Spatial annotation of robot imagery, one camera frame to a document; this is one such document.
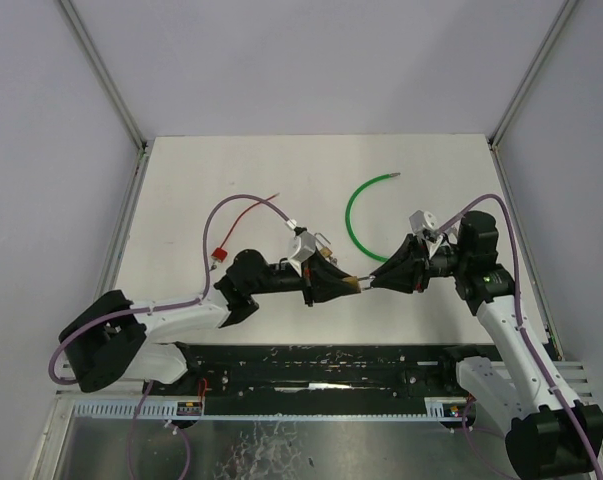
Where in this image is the large brass padlock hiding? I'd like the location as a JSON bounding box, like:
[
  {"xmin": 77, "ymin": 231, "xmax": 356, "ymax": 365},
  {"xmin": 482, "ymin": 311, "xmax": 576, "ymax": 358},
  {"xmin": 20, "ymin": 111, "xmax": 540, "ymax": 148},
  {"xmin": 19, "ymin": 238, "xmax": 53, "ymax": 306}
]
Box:
[{"xmin": 343, "ymin": 275, "xmax": 375, "ymax": 293}]

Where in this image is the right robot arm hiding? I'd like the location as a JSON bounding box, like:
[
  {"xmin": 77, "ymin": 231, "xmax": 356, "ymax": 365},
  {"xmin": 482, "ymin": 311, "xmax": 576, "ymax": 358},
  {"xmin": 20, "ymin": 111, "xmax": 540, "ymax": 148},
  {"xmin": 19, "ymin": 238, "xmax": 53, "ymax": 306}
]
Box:
[{"xmin": 371, "ymin": 211, "xmax": 603, "ymax": 479}]

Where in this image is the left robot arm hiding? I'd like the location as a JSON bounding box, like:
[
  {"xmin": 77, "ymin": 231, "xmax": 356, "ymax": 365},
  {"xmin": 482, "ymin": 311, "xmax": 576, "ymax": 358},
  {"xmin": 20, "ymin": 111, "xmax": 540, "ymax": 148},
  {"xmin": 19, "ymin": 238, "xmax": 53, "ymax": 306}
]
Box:
[{"xmin": 58, "ymin": 249, "xmax": 361, "ymax": 393}]

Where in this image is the small brass padlock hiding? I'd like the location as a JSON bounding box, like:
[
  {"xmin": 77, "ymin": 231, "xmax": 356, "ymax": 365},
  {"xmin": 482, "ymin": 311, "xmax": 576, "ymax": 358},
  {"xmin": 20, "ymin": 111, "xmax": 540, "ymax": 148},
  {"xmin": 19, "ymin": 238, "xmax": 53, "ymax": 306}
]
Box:
[{"xmin": 314, "ymin": 232, "xmax": 333, "ymax": 261}]

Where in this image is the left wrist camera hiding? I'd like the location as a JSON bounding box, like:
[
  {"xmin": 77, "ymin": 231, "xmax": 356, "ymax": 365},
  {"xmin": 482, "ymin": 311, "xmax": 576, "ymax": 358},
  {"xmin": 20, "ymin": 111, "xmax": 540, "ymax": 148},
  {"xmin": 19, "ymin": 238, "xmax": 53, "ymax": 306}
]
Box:
[{"xmin": 287, "ymin": 230, "xmax": 316, "ymax": 276}]

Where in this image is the green cable lock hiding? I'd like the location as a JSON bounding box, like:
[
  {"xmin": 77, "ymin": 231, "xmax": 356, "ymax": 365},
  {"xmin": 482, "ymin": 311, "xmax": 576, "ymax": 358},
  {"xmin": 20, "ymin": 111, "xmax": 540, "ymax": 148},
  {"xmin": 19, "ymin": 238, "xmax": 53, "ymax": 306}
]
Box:
[{"xmin": 344, "ymin": 171, "xmax": 401, "ymax": 264}]

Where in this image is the red cable lock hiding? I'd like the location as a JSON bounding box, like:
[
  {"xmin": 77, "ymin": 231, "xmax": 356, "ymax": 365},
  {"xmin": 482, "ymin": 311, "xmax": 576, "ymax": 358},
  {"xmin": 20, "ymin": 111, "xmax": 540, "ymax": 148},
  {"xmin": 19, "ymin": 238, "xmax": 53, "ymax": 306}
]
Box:
[{"xmin": 211, "ymin": 202, "xmax": 262, "ymax": 264}]

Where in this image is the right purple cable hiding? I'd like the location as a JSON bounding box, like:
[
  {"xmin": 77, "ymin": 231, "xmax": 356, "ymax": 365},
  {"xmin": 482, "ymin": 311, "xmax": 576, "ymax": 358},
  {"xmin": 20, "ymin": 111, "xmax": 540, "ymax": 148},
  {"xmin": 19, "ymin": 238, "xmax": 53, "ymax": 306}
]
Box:
[{"xmin": 438, "ymin": 193, "xmax": 603, "ymax": 480}]

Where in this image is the purple cable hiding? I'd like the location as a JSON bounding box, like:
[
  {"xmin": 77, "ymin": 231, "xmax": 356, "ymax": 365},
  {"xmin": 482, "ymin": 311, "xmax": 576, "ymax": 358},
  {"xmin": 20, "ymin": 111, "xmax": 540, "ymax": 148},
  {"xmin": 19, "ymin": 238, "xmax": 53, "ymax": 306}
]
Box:
[
  {"xmin": 48, "ymin": 193, "xmax": 302, "ymax": 480},
  {"xmin": 438, "ymin": 193, "xmax": 603, "ymax": 480}
]

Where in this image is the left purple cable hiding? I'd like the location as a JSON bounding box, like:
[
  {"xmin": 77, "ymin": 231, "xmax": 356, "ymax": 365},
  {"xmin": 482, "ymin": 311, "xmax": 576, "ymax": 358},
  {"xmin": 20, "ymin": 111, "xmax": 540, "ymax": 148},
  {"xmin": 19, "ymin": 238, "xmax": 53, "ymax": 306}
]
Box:
[{"xmin": 48, "ymin": 193, "xmax": 302, "ymax": 480}]

